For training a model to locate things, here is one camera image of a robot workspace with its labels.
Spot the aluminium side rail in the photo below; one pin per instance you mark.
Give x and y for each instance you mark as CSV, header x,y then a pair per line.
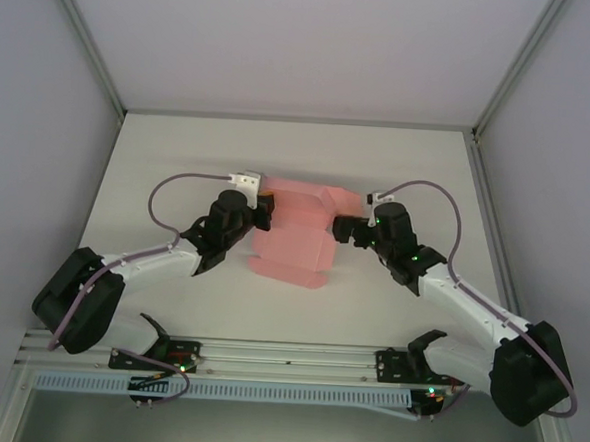
x,y
480,182

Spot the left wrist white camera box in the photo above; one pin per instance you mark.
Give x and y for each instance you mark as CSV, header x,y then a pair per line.
x,y
247,182

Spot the pink paper box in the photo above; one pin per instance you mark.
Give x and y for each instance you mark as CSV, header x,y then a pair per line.
x,y
293,251

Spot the grey metal panel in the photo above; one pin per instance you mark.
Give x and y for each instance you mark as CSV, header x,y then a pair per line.
x,y
282,435

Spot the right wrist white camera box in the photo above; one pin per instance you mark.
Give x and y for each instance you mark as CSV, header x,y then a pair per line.
x,y
375,198

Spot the aluminium mounting rail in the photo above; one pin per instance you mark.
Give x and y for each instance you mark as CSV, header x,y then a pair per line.
x,y
287,353

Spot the aluminium frame crossbar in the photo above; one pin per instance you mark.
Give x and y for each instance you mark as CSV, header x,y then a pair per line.
x,y
301,119

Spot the aluminium frame post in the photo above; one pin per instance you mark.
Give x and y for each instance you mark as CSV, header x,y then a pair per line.
x,y
88,38
517,64

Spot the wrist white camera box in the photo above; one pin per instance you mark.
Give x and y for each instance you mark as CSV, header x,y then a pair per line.
x,y
375,198
247,182

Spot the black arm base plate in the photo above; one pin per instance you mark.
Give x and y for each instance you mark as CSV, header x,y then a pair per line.
x,y
388,367
121,360

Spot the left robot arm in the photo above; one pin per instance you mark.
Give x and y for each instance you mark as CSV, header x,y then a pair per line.
x,y
152,267

